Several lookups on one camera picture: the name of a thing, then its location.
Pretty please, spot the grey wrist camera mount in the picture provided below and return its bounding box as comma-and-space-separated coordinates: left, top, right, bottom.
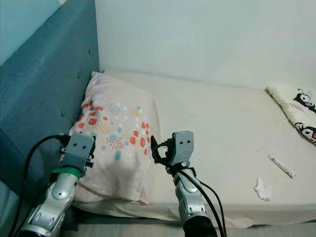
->
172, 131, 195, 166
63, 132, 96, 171

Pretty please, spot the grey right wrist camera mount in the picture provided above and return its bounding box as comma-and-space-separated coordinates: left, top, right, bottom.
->
172, 131, 195, 166

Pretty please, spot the white squeezed tube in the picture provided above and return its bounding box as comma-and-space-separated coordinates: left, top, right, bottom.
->
268, 155, 296, 179

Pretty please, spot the mattress with beige sheet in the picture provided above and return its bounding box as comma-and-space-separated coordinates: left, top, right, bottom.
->
74, 71, 316, 230

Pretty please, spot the pink pillow orange print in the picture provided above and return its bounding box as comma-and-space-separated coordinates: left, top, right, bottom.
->
68, 72, 158, 204

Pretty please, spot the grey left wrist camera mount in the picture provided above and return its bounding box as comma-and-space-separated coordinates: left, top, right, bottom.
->
63, 132, 96, 171

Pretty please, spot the white tissue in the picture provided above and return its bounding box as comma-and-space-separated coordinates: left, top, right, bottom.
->
253, 178, 273, 201

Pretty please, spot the cream cartoon print quilt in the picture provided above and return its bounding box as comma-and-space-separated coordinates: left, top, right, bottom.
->
267, 81, 316, 146

